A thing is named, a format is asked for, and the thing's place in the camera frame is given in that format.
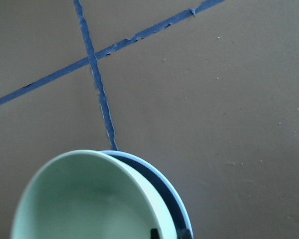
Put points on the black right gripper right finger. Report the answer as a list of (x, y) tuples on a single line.
[(184, 233)]

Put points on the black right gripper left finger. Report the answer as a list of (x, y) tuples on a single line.
[(154, 233)]

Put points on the blue bowl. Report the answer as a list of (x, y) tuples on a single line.
[(166, 190)]

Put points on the green bowl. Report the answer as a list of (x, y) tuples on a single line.
[(87, 194)]

